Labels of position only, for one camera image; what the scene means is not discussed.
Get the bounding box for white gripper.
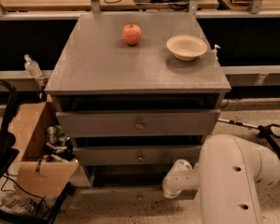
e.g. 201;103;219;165
162;159;192;199

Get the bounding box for grey bottom drawer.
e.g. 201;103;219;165
78;164;200;203

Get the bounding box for grey drawer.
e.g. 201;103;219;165
56;109;220;137
78;164;200;203
74;145;201;165

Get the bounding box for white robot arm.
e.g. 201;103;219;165
162;134;280;224

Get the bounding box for grey top drawer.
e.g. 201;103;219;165
56;109;220;137

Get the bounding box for grey drawer cabinet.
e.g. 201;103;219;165
44;12;232;188

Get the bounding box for grey middle drawer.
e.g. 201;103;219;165
74;145;201;165

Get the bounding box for black floor stand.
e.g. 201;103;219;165
218;119;280;159

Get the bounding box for cans inside cardboard box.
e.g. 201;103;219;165
43;125;75;162

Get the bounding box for white pump bottle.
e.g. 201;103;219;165
212;44;221;60

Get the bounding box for white paper bowl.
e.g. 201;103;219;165
166;35;207;62

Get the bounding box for red apple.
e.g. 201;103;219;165
122;23;142;46

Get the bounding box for brown cardboard box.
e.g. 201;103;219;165
9;103;78;197

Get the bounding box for clear sanitizer bottle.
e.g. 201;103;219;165
24;54;42;77

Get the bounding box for black cart frame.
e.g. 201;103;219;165
0;80;74;224

